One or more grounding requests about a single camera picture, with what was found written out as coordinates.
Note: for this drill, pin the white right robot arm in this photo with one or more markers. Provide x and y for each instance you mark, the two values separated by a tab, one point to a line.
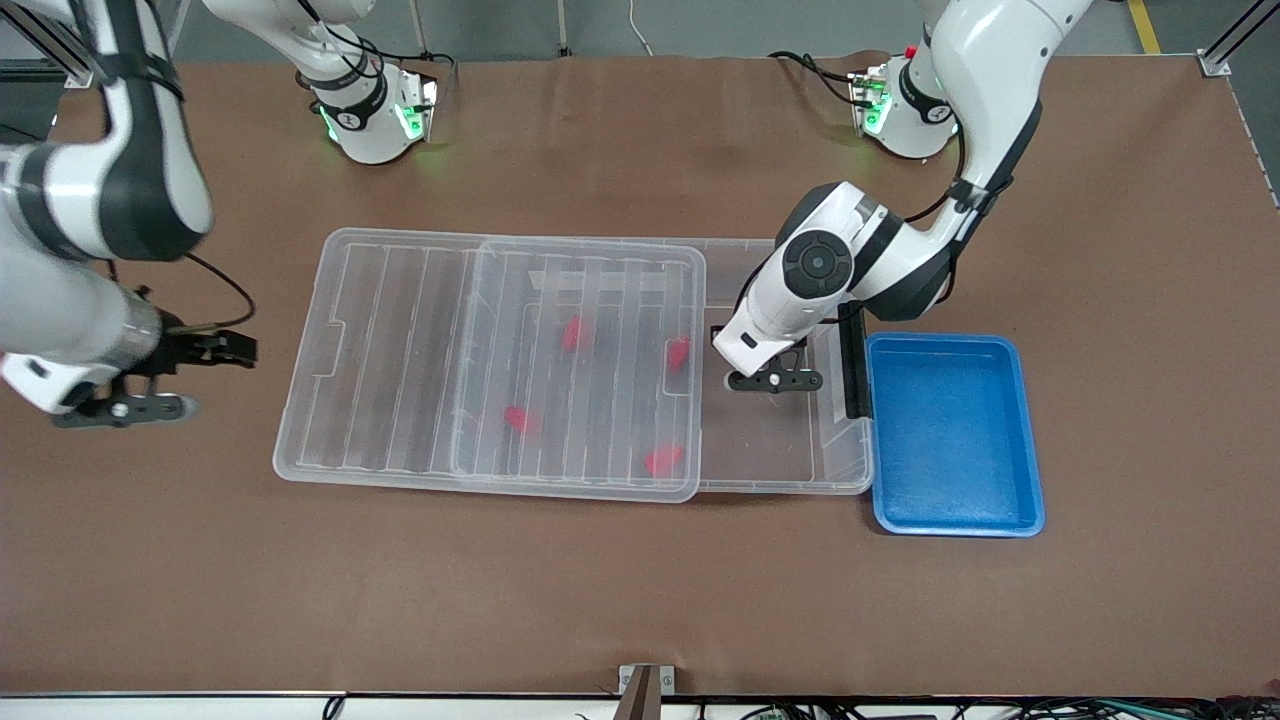
60	300

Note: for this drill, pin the aluminium frame profile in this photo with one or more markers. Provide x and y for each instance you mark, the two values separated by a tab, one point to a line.
30	40
1235	45

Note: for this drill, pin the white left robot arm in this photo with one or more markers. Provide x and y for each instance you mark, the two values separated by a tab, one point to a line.
820	265

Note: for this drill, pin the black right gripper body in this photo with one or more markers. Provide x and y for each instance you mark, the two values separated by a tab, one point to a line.
183	350

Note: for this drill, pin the blue plastic tray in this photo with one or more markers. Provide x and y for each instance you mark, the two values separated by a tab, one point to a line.
950	440

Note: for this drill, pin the metal table edge bracket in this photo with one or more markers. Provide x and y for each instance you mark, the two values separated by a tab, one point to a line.
645	690

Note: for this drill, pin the red block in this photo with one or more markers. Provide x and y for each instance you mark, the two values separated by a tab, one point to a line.
680	352
663	460
573	333
520	420

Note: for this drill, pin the clear plastic box lid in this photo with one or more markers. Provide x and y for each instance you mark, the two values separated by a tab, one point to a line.
420	360

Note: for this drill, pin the clear plastic storage box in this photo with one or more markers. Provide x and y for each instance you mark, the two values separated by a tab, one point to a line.
770	450

